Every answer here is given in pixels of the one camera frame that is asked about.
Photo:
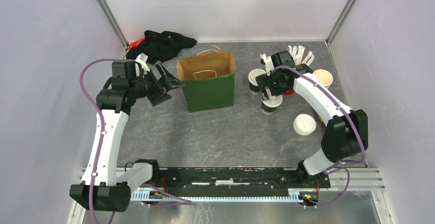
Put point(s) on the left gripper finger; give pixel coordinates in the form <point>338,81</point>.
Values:
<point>167,80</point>
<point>158,99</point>

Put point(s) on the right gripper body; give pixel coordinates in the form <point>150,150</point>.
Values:
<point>274,83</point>

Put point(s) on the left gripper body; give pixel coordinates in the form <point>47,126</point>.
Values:
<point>153,89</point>

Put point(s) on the black paper cup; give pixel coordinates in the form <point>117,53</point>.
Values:
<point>253,86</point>
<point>268,111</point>

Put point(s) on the green paper bag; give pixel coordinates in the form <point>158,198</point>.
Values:
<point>209,79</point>

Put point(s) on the stack of paper cups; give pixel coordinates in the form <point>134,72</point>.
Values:
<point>324,77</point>

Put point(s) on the stack of white lids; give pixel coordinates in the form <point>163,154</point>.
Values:
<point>304,124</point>

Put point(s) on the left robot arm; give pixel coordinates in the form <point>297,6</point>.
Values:
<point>101,189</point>

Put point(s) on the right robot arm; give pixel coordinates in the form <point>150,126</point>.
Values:
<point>345,139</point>

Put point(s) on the red cup holder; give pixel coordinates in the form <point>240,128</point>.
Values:
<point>288,93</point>

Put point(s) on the black cloth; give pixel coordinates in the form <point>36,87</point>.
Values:
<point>162,46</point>

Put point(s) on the red object behind bag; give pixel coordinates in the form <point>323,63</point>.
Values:
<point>135,43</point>

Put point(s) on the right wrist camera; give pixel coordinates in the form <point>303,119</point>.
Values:
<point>267,61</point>

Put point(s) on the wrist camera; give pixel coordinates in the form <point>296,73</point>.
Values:
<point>267,61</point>
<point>141,60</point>

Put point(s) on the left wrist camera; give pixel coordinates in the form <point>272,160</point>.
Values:
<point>141,60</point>

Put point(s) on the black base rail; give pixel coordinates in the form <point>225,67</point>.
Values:
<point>235,181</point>

